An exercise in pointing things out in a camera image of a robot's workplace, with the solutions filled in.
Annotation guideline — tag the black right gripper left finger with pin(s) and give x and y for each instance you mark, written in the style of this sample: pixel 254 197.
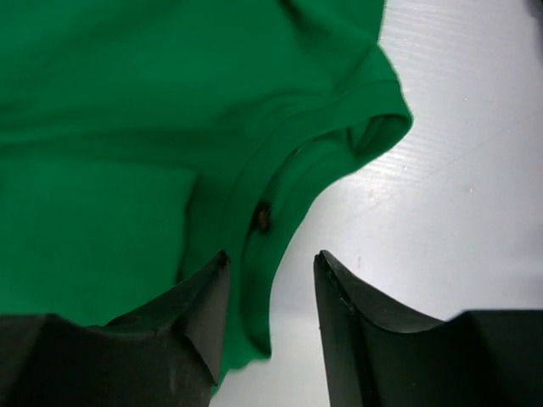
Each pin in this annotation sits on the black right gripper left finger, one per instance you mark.
pixel 166 352

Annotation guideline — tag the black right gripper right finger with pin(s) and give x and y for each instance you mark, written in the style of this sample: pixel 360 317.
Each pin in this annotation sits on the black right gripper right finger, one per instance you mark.
pixel 380 352

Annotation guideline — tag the green t-shirt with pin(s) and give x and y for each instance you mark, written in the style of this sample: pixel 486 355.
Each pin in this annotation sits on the green t-shirt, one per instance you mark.
pixel 138 138

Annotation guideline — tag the black hanging t-shirt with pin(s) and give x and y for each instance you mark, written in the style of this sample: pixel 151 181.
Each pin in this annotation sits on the black hanging t-shirt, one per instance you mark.
pixel 535 8

